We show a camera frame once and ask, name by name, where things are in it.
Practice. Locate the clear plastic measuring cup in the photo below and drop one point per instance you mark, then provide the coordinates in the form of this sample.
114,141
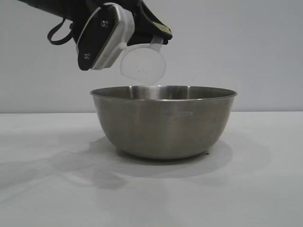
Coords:
142,59

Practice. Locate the stainless steel mixing bowl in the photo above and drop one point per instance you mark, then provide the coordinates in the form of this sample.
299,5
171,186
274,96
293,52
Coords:
163,130

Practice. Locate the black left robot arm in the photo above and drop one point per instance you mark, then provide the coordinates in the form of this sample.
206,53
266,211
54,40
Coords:
42,4

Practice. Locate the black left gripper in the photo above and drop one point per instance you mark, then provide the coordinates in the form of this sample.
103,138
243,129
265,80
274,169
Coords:
80,14

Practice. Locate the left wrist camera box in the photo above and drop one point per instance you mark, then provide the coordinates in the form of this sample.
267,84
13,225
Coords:
97,40

